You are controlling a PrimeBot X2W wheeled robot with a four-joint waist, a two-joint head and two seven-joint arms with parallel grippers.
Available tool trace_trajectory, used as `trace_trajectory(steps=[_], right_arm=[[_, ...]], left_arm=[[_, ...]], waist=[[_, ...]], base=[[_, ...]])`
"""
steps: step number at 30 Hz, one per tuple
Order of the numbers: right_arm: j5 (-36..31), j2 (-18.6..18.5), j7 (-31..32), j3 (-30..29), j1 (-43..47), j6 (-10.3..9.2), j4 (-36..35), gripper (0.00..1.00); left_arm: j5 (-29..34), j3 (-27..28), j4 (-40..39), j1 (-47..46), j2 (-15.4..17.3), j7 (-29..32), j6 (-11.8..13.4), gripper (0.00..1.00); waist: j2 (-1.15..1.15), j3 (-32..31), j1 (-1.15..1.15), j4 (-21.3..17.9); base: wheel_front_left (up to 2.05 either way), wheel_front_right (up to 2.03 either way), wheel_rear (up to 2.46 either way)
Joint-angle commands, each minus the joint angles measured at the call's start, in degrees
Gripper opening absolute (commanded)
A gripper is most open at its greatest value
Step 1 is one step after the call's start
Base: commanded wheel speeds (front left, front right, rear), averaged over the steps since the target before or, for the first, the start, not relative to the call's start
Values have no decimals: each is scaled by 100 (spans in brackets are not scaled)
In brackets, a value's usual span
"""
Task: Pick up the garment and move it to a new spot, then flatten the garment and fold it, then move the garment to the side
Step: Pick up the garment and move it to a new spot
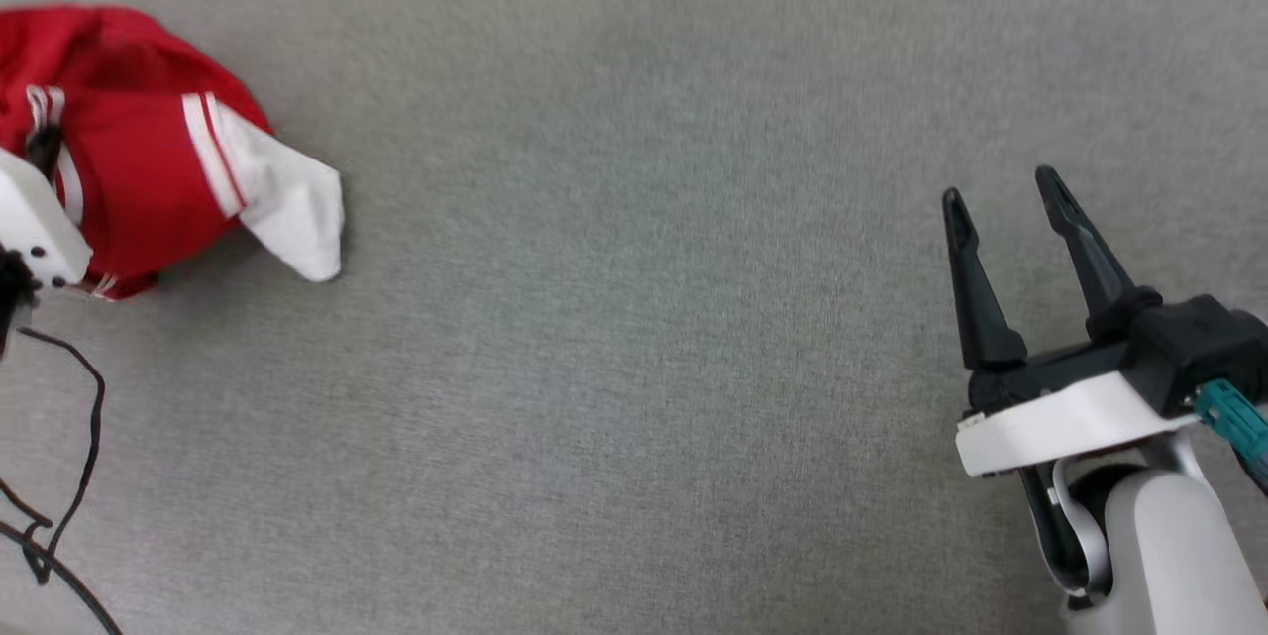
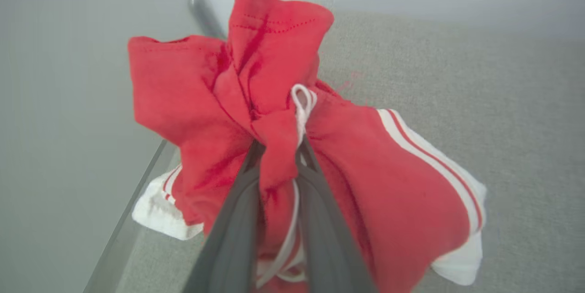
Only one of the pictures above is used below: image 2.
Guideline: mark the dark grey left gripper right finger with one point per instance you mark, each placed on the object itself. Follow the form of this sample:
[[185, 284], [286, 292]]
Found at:
[[329, 238]]

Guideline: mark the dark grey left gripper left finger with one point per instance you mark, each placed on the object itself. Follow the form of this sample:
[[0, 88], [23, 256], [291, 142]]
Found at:
[[228, 238]]

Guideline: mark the red shirt with white trim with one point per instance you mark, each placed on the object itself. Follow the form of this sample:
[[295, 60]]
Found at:
[[388, 183]]

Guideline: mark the grey skirting strip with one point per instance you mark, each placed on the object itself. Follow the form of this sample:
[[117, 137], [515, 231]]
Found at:
[[109, 261]]

